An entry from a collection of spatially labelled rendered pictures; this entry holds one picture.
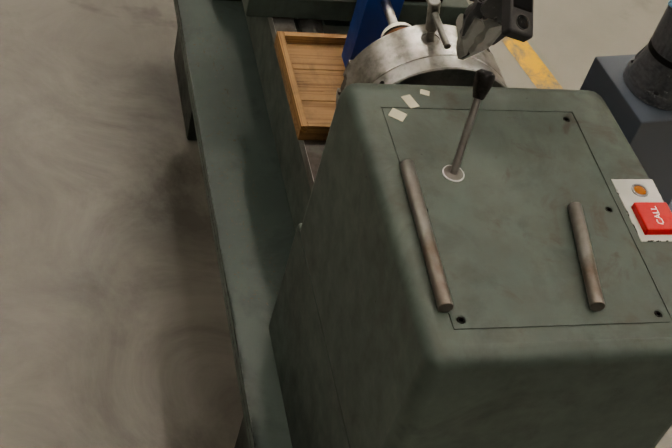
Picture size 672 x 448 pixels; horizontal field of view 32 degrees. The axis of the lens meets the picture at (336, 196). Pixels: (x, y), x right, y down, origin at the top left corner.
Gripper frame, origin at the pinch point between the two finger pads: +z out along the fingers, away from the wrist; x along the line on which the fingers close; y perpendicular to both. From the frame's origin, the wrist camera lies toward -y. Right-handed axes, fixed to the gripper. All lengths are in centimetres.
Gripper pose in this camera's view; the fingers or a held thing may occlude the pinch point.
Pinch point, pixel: (465, 55)
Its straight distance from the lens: 195.8
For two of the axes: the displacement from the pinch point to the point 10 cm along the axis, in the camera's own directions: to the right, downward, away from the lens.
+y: -2.0, -7.3, 6.5
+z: -4.5, 6.6, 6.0
